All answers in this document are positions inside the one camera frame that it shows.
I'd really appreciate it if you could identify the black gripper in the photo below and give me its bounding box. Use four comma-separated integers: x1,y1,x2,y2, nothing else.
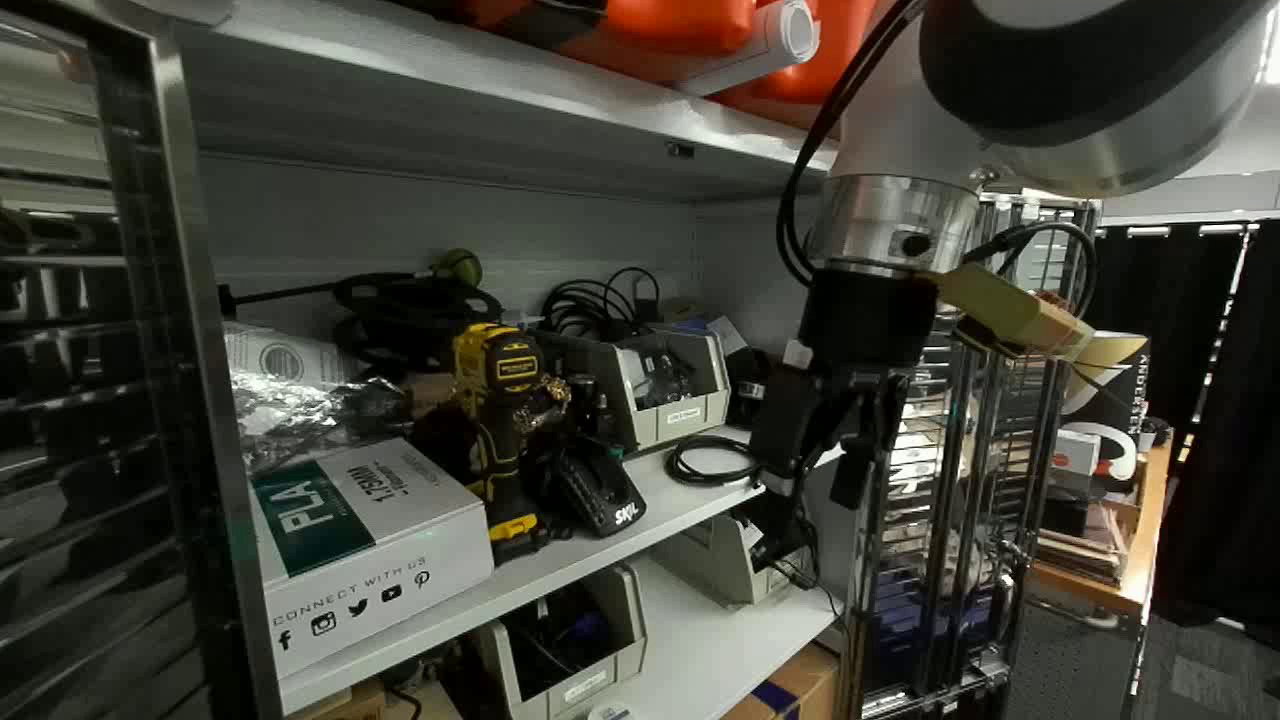
748,260,943,519

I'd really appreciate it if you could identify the grey plastic storage bin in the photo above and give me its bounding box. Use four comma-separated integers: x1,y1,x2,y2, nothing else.
572,322,734,457

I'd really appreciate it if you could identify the small grey plastic bin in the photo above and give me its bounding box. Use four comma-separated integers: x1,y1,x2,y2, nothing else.
652,494,820,611

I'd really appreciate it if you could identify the brown cardboard box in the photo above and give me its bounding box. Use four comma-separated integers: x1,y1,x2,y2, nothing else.
715,639,849,720

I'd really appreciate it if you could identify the white shelving unit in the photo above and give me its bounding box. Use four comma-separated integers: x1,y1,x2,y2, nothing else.
76,0,872,720

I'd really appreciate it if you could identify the black battery charger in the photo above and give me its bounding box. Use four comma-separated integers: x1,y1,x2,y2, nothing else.
538,436,652,541

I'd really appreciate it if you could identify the white round appliance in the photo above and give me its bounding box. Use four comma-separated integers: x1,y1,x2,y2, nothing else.
1053,415,1145,487

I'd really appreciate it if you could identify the large grey plastic bin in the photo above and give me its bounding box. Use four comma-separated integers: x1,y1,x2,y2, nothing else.
469,560,657,720

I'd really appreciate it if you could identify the wooden side table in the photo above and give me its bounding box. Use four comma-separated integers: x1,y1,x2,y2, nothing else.
1028,420,1180,632

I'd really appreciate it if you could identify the black curtain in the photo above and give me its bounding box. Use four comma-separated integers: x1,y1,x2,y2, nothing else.
1079,219,1280,632

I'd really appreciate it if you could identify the white plastic tube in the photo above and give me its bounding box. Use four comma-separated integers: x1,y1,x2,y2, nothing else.
676,0,822,98

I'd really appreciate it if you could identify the white PLA filament box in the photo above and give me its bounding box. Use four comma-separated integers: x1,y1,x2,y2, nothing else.
244,436,498,680

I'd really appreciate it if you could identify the orange plastic container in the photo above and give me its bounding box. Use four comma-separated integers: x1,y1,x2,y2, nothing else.
396,0,899,136

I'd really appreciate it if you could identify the clear plastic bag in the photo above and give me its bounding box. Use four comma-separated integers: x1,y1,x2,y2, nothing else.
221,317,416,472

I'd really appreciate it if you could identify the shiny metal shelf rack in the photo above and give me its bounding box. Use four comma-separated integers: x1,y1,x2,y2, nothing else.
0,0,286,720

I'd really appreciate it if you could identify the chrome wire rack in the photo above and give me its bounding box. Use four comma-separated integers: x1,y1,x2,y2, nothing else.
841,190,1102,720

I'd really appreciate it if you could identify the tan wrist camera mount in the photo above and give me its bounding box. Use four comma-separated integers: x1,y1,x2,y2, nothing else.
932,260,1153,371

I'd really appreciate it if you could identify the black cable bundle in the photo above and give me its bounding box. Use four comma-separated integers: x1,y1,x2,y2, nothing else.
535,262,670,345

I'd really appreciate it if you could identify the yellow black cordless drill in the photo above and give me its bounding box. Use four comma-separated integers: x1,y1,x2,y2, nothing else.
445,317,577,568

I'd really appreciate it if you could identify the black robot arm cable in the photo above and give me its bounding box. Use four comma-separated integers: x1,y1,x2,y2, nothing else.
772,0,1102,322

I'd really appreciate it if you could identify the black hose with green end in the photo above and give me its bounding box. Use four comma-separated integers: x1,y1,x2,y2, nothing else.
216,242,507,380

